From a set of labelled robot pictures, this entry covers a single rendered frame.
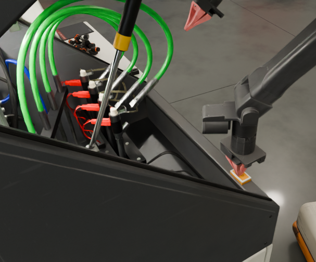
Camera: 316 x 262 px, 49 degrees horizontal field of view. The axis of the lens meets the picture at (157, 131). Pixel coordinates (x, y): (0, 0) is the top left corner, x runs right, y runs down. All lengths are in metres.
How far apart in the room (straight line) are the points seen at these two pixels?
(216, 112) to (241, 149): 0.12
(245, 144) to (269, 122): 1.87
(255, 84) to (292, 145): 1.84
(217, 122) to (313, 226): 1.07
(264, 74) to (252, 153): 0.23
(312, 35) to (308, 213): 1.25
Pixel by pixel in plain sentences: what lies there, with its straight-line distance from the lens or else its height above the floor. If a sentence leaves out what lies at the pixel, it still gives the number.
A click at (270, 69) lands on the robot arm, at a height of 1.30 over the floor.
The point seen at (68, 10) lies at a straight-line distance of 0.83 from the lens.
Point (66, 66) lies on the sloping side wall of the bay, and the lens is 1.14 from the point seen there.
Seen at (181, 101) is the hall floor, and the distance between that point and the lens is 2.90.
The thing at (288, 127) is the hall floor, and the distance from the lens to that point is 2.68.
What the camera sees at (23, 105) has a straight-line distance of 0.80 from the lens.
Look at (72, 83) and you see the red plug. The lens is 1.11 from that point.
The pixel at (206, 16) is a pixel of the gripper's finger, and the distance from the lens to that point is 1.01.
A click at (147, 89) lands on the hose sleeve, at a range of 0.89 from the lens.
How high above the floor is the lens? 1.64
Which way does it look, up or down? 39 degrees down
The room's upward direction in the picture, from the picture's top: 6 degrees counter-clockwise
